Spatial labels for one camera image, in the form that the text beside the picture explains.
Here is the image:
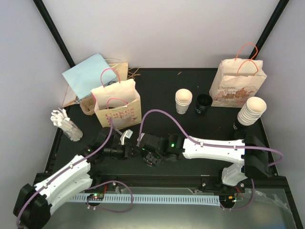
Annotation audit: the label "small stack paper cups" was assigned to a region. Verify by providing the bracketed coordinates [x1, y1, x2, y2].
[175, 89, 193, 115]

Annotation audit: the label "patterned flat paper bag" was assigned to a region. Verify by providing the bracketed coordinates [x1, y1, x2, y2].
[62, 86, 81, 108]

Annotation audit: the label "brown kraft paper bag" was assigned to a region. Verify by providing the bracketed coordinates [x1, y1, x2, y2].
[105, 58, 141, 80]

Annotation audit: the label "black lid stack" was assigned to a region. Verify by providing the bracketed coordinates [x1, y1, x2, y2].
[195, 94, 213, 115]

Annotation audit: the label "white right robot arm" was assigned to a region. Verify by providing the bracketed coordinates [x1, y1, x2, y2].
[139, 134, 269, 192]

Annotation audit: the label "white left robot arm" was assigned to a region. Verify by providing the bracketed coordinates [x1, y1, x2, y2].
[13, 127, 132, 229]

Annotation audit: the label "cream paper bag pink sides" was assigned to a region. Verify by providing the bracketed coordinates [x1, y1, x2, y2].
[91, 79, 142, 130]

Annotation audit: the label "stacked pulp cup carriers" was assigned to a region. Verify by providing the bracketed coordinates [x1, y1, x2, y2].
[80, 96, 96, 115]

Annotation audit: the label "Cream Bear printed paper bag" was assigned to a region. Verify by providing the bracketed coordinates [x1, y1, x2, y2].
[209, 47, 267, 108]

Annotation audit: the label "light blue slotted cable duct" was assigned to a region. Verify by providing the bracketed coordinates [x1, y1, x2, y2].
[69, 192, 221, 206]

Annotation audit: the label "light blue paper bag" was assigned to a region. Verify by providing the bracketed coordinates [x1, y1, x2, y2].
[62, 53, 117, 99]

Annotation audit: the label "tall stack paper cups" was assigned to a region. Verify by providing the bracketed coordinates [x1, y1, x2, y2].
[233, 96, 267, 130]

